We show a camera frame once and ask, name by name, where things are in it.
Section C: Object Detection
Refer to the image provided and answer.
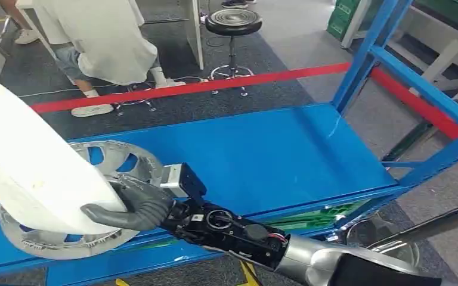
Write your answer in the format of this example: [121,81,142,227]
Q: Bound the green crate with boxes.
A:
[327,0,362,41]
[266,200,368,233]

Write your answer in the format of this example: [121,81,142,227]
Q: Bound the white table frame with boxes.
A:
[341,0,458,104]

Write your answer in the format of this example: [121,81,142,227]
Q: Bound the dark metal pole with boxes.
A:
[367,199,458,250]

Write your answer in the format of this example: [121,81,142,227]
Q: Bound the grey metal wheel disc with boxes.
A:
[0,141,168,262]

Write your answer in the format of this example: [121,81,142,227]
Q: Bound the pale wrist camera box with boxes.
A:
[159,162,208,200]

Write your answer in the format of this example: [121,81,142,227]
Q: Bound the blue metal shelf rack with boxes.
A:
[0,0,458,286]

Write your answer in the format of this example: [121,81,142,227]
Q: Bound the person's shoes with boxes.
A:
[221,0,258,10]

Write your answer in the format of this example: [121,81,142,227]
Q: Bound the chrome round base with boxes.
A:
[345,213,422,269]

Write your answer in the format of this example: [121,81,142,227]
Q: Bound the white desk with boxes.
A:
[16,0,205,71]

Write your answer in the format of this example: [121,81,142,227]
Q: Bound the white curved plastic cover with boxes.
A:
[0,82,128,236]

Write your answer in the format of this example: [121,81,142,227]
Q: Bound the red barrier tape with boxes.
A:
[29,62,458,161]

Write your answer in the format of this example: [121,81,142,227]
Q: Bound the person's leg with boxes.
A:
[0,0,40,45]

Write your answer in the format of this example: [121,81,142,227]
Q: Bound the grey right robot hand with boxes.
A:
[81,179,176,232]

